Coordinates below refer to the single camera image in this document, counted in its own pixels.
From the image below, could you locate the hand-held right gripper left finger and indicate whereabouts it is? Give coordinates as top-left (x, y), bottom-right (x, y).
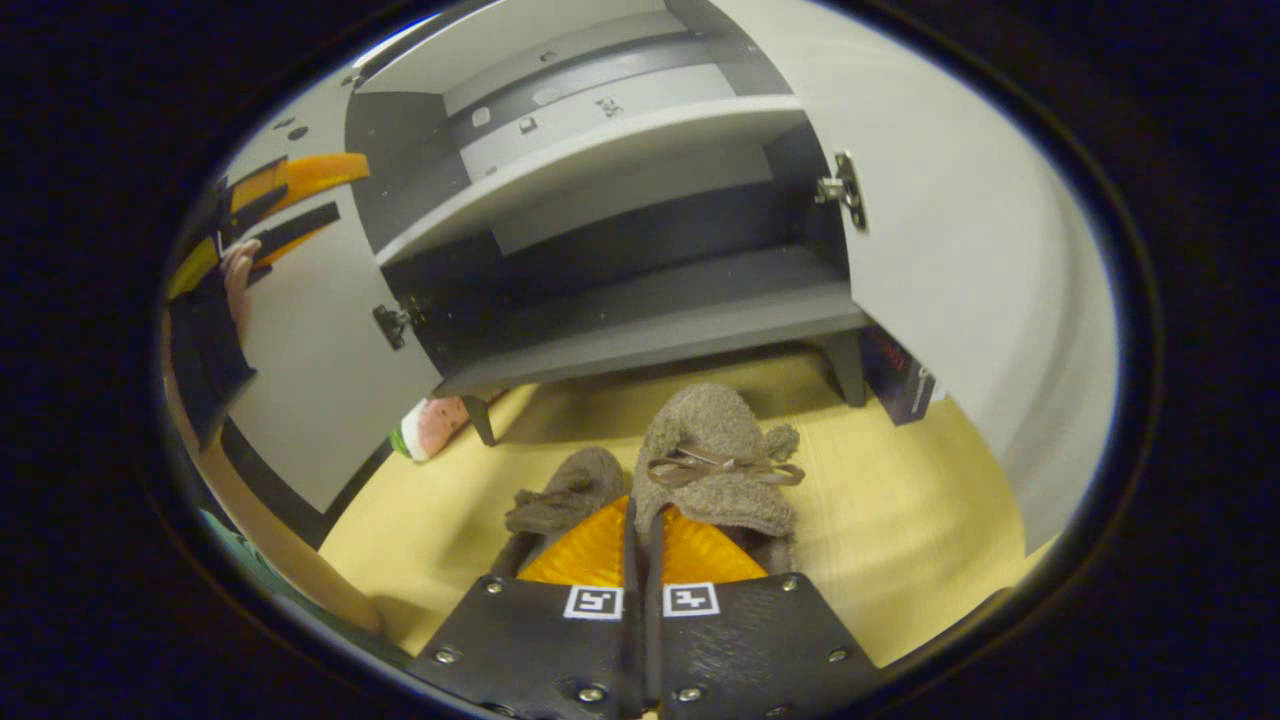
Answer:
top-left (408, 495), bottom-right (641, 720)

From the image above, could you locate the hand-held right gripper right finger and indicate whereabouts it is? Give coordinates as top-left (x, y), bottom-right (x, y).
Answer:
top-left (645, 505), bottom-right (883, 720)

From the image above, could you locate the white shoe cabinet door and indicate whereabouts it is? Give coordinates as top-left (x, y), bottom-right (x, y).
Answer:
top-left (205, 75), bottom-right (446, 549)
top-left (715, 0), bottom-right (1119, 556)

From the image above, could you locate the brown fuzzy shoe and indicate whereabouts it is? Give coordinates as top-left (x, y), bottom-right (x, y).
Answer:
top-left (490, 447), bottom-right (631, 581)
top-left (632, 383), bottom-right (807, 576)

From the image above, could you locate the white grey shoe cabinet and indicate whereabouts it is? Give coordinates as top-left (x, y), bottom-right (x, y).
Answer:
top-left (345, 0), bottom-right (871, 446)

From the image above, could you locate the pink green soft item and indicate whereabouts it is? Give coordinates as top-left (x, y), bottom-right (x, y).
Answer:
top-left (390, 395), bottom-right (471, 463)

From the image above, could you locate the blue white carton box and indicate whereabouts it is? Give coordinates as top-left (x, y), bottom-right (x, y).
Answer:
top-left (862, 325), bottom-right (939, 428)

